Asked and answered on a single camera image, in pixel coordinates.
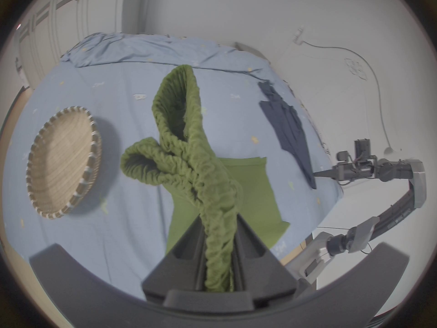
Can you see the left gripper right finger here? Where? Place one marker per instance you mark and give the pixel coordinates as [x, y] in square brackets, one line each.
[259, 268]

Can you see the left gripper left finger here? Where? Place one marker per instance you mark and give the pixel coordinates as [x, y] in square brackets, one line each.
[177, 265]

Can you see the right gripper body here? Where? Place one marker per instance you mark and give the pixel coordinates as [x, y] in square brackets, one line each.
[348, 172]

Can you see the green shorts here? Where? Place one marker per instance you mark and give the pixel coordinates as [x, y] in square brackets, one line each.
[191, 138]

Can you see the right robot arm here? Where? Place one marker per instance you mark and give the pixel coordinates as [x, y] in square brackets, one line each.
[396, 214]

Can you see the dark blue garment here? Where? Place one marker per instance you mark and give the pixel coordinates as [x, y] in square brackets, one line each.
[290, 128]

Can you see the bed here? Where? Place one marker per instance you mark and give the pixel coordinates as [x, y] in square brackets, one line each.
[112, 183]

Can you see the round woven basket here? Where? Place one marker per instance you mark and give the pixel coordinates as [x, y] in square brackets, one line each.
[59, 162]

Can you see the pale blue quilt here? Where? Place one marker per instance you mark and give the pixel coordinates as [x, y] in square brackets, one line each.
[136, 48]

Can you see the white wardrobe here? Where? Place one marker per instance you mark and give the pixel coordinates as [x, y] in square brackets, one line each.
[68, 15]

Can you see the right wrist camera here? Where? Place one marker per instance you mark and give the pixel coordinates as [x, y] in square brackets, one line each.
[362, 148]

